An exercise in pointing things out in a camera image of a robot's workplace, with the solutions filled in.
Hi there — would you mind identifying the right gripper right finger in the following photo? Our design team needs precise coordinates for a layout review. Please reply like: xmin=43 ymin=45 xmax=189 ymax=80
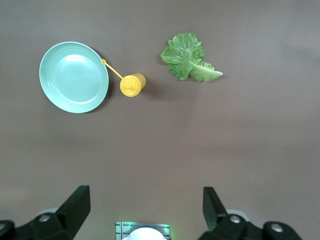
xmin=197 ymin=186 xmax=304 ymax=240

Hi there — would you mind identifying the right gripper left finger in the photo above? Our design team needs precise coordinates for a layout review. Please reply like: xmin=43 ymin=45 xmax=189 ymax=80
xmin=0 ymin=185 xmax=91 ymax=240

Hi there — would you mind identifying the green lettuce leaf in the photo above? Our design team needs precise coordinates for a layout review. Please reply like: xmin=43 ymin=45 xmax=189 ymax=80
xmin=160 ymin=32 xmax=224 ymax=83

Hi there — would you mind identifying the mint green plate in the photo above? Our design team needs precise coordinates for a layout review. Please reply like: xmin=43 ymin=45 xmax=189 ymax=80
xmin=38 ymin=41 xmax=110 ymax=114

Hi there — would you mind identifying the yellow mustard squeeze bottle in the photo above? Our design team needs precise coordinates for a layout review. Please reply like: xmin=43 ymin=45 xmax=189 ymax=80
xmin=100 ymin=58 xmax=147 ymax=97

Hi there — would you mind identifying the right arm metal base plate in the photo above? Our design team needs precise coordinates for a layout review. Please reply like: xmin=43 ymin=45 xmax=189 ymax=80
xmin=114 ymin=221 xmax=171 ymax=240

